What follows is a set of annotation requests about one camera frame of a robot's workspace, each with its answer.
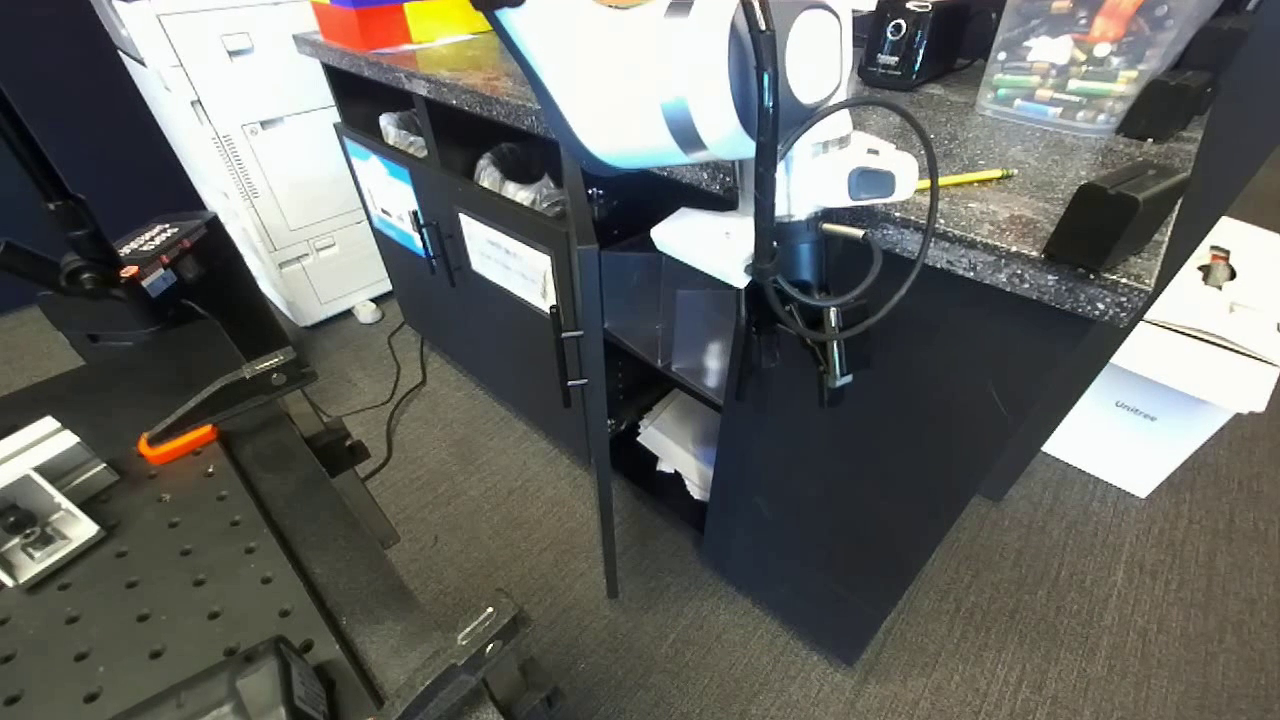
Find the dark counter cabinet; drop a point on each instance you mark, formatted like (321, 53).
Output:
(1052, 374)

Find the dark box device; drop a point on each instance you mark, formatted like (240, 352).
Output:
(907, 42)

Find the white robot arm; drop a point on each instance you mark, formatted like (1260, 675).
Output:
(625, 83)

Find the small black box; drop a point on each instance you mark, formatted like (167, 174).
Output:
(1166, 104)

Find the white filing cabinet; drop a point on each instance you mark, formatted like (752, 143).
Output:
(266, 144)

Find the yellow box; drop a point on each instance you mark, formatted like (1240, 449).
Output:
(447, 17)

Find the black camera stand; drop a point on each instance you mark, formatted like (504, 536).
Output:
(67, 254)

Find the clear plastic bin bag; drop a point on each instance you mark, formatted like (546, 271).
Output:
(403, 131)
(513, 179)

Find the white penguin print sheet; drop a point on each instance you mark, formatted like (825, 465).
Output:
(1223, 284)

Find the white paper sheet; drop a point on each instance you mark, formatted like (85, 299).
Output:
(706, 244)
(1135, 433)

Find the orange tipped clamp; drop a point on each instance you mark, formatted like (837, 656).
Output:
(174, 444)

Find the red box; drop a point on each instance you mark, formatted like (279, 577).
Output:
(354, 23)

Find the open dark cabinet door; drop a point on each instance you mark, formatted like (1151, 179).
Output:
(600, 506)

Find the white crumpled bag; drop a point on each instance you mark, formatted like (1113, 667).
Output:
(680, 444)

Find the large black box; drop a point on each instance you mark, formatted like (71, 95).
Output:
(1113, 214)

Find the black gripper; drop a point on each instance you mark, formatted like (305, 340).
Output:
(801, 260)

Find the black steel beam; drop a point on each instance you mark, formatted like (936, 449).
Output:
(333, 532)

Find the aluminium extrusion block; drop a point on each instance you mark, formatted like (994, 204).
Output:
(44, 506)

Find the small white cup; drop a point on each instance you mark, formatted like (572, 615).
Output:
(364, 313)

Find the white cardboard box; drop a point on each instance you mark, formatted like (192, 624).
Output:
(1200, 366)

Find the black perforated table plate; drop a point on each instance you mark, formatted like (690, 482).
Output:
(162, 584)

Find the clear plastic container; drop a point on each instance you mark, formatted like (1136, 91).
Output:
(1083, 63)

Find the yellow pencil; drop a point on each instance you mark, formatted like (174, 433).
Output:
(964, 179)

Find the blue white paper label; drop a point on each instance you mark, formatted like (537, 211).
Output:
(387, 197)

